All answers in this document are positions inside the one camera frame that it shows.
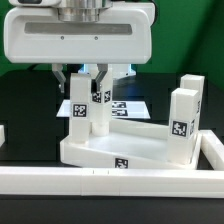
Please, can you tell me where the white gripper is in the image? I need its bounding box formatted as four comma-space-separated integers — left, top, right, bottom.
4, 2, 155, 92

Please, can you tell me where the white desk top panel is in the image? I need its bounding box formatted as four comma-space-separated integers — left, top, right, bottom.
60, 119, 202, 170

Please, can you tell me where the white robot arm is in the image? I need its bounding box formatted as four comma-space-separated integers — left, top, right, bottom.
4, 0, 157, 83

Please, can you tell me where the sheet with four tags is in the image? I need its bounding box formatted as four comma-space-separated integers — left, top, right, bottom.
57, 100, 150, 119

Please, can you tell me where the white U-shaped obstacle fence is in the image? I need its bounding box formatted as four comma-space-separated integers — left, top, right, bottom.
0, 125, 224, 199

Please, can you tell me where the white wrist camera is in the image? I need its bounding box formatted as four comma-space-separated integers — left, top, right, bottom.
9, 0, 61, 7

